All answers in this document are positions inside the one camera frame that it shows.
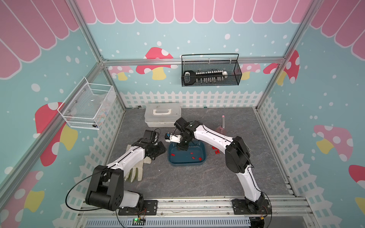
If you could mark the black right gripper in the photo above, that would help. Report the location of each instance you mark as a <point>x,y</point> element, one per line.
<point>181,147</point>

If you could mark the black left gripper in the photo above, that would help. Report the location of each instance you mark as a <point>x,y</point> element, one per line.
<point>161,150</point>

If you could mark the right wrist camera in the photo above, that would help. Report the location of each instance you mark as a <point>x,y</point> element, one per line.
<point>170,138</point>

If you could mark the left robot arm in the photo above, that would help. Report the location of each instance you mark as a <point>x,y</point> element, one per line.
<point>106,187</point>

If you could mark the socket set on rail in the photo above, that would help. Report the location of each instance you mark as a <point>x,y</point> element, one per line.
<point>190,77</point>

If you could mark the white wire wall basket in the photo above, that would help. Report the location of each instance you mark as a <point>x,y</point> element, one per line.
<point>88,105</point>

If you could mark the black wire wall basket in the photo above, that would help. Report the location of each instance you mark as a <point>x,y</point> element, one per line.
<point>207,62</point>

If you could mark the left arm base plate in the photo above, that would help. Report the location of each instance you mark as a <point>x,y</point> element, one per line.
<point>149,207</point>

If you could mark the green circuit board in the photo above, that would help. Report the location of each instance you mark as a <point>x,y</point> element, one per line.
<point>138,222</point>

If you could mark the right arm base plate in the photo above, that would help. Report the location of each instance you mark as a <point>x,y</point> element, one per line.
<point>246,207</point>

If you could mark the white plastic storage case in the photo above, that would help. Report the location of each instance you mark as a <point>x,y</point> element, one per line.
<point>162,114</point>

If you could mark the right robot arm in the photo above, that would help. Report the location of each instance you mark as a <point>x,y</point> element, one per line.
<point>237,154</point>

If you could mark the teal plastic storage box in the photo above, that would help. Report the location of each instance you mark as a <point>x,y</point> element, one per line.
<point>184,158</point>

